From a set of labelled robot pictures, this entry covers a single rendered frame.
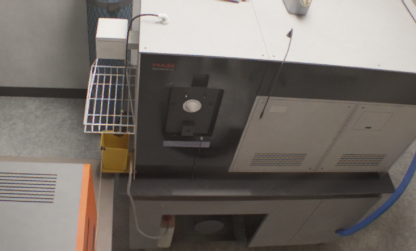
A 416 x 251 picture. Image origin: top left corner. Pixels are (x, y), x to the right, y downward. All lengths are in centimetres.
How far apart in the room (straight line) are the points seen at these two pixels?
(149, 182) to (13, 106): 160
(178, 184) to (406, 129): 99
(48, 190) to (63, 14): 149
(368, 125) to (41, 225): 124
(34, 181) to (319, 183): 125
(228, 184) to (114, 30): 80
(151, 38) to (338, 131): 82
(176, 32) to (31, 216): 71
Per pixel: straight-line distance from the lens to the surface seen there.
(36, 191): 127
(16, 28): 269
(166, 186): 171
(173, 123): 143
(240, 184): 178
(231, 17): 138
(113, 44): 156
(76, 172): 128
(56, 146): 277
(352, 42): 149
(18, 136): 288
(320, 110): 150
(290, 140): 160
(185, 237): 242
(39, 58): 281
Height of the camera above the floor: 221
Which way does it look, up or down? 49 degrees down
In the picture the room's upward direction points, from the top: 13 degrees clockwise
